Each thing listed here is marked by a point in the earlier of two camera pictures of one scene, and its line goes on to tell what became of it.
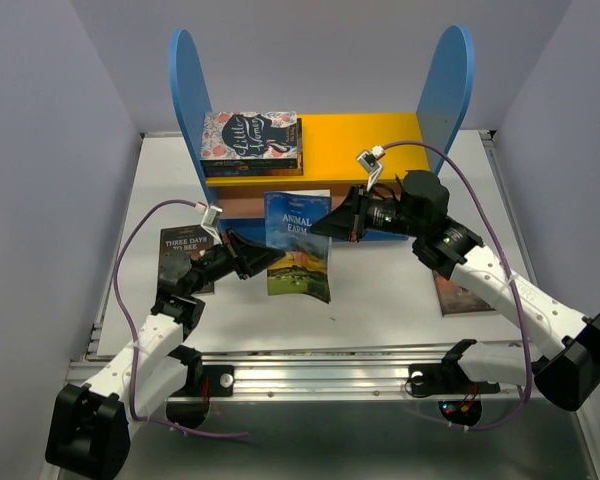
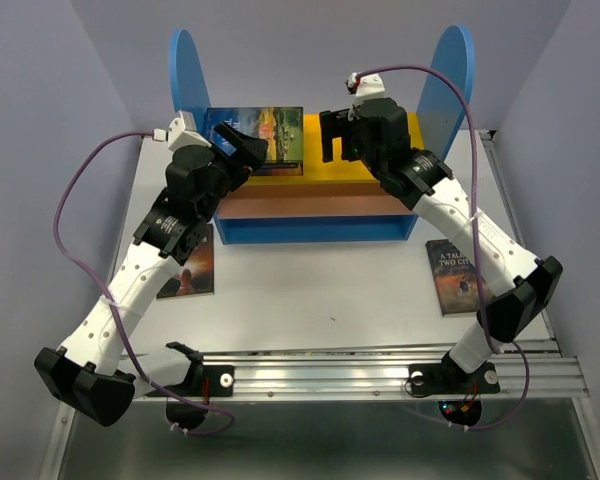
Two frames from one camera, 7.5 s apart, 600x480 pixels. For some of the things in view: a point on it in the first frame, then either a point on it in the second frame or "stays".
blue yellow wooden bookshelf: (341, 153) stays
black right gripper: (347, 221) to (338, 124)
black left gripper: (256, 256) to (251, 151)
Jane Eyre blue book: (276, 171) stays
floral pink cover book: (249, 135) to (295, 164)
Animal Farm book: (306, 268) to (281, 127)
